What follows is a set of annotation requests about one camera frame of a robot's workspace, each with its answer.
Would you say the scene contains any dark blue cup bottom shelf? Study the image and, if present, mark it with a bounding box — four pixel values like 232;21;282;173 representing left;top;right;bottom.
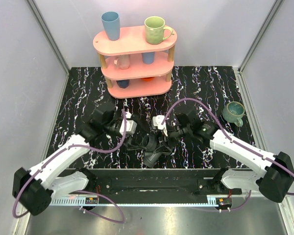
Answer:
116;79;129;89

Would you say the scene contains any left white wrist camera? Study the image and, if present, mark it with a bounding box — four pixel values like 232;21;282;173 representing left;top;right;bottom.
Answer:
119;112;137;135

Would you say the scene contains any grey threaded pipe nut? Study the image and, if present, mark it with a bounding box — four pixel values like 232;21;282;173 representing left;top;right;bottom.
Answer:
142;135;157;151

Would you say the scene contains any orange bowl bottom shelf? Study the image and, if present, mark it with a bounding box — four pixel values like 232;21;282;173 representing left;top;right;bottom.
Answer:
141;77;154;81

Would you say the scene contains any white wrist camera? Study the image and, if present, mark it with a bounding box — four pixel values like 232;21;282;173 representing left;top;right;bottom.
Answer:
119;112;137;135
151;115;168;137

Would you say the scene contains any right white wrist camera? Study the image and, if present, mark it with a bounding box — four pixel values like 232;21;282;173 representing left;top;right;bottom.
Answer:
151;115;168;137

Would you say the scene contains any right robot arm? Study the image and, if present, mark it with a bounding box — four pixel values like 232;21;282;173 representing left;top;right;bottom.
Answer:
152;114;294;203

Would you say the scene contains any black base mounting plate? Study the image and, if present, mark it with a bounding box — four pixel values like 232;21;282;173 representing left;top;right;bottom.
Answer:
60;168;243;205

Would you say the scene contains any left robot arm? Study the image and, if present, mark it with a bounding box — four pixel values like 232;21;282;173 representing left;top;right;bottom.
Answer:
12;103;140;218

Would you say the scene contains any grey pipe tee fitting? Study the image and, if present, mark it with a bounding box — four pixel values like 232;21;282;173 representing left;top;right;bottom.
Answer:
143;147;162;168

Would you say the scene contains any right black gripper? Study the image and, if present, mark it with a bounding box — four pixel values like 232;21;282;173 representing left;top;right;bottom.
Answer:
152;123;191;153

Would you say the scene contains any tall blue tumbler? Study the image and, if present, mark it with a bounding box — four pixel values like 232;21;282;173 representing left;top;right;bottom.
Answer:
101;11;120;41

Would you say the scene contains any light green mug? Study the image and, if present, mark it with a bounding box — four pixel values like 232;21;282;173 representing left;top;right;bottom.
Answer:
145;16;173;45

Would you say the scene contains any pink glass mug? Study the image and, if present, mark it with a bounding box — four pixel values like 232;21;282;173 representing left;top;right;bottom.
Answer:
114;54;130;70

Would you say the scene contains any pink three-tier shelf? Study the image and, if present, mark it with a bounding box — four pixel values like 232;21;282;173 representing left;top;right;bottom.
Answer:
93;25;177;99

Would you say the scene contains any blue cup middle shelf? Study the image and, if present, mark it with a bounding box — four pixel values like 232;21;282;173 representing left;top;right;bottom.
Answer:
142;52;155;65

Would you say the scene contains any teal ceramic mug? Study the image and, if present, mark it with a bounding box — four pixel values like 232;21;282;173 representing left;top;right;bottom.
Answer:
222;101;245;127

